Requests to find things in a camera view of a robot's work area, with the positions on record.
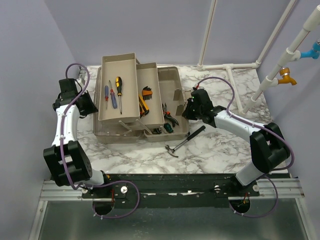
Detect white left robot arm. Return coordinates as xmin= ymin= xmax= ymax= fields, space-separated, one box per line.
xmin=43 ymin=78 xmax=111 ymax=198

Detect orange screwdriver bit set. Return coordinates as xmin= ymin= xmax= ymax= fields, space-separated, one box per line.
xmin=141 ymin=86 xmax=153 ymax=101

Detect beige plastic tool box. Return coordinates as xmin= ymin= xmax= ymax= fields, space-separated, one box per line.
xmin=93 ymin=53 xmax=190 ymax=144

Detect white pvc pipe frame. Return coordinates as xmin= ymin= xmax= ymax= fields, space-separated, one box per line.
xmin=196 ymin=0 xmax=320 ymax=113

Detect yellow plastic faucet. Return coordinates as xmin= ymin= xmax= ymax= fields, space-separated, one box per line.
xmin=278 ymin=67 xmax=297 ymax=86

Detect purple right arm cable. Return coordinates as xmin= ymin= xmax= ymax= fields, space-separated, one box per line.
xmin=193 ymin=76 xmax=295 ymax=219

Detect green handle screwdriver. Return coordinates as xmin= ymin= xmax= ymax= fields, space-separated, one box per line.
xmin=163 ymin=122 xmax=174 ymax=134

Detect black metal base frame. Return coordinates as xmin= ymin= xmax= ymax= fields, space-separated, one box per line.
xmin=49 ymin=171 xmax=301 ymax=210

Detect blue plastic faucet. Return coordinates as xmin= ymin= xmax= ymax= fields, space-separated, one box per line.
xmin=300 ymin=39 xmax=320 ymax=60

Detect yellow utility knife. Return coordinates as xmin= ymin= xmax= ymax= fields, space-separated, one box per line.
xmin=138 ymin=94 xmax=150 ymax=117

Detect red blue handle screwdriver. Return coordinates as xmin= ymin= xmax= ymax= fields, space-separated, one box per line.
xmin=108 ymin=80 xmax=118 ymax=109

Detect orange black pliers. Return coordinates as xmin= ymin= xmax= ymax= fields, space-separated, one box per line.
xmin=162 ymin=103 xmax=179 ymax=127

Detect black handle claw hammer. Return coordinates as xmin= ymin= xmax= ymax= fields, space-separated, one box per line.
xmin=165 ymin=125 xmax=206 ymax=158

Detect blue handle small screwdriver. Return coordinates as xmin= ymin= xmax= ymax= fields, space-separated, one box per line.
xmin=104 ymin=85 xmax=109 ymax=109

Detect black yellow screwdriver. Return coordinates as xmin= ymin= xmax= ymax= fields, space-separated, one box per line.
xmin=115 ymin=76 xmax=123 ymax=114

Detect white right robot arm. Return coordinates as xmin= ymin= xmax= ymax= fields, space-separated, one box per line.
xmin=182 ymin=89 xmax=291 ymax=196

